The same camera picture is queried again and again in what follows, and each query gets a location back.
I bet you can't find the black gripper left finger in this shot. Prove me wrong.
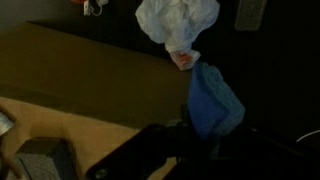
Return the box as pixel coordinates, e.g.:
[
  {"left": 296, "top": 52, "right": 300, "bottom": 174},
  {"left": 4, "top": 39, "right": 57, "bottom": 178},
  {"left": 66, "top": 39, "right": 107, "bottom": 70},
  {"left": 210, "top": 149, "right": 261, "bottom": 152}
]
[{"left": 85, "top": 124, "right": 178, "bottom": 180}]

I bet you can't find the dark eraser block on box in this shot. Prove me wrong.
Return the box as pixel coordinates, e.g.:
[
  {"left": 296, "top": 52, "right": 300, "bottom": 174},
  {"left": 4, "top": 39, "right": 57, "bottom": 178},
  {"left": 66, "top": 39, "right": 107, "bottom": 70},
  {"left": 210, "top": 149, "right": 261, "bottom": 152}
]
[{"left": 14, "top": 137, "right": 78, "bottom": 180}]

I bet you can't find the white plastic bag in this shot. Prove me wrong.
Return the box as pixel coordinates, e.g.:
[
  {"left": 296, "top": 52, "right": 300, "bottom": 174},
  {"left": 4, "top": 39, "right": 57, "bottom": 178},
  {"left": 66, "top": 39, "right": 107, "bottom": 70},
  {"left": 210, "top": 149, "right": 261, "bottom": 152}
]
[{"left": 135, "top": 0, "right": 220, "bottom": 71}]

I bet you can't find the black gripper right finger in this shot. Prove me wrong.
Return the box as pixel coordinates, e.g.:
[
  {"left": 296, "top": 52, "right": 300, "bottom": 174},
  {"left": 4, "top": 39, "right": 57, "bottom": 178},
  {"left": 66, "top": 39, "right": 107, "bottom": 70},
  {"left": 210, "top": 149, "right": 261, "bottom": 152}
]
[{"left": 219, "top": 127, "right": 320, "bottom": 180}]

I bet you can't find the blue sponge cloth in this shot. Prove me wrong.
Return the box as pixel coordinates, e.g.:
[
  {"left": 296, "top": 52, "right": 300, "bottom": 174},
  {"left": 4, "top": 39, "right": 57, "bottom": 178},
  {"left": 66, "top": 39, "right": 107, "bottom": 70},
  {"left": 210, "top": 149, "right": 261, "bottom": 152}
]
[{"left": 187, "top": 62, "right": 245, "bottom": 139}]

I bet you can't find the dark block at table edge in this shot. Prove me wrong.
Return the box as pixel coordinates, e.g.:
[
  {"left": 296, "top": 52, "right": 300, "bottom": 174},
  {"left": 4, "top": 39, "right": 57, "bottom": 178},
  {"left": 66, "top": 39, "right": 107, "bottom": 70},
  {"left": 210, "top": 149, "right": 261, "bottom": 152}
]
[{"left": 234, "top": 0, "right": 268, "bottom": 31}]

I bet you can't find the cardboard box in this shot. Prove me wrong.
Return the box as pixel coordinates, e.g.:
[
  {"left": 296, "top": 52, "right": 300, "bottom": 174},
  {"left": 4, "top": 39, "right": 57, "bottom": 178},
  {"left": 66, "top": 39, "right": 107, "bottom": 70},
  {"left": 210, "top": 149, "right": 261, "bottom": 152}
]
[{"left": 0, "top": 23, "right": 191, "bottom": 174}]

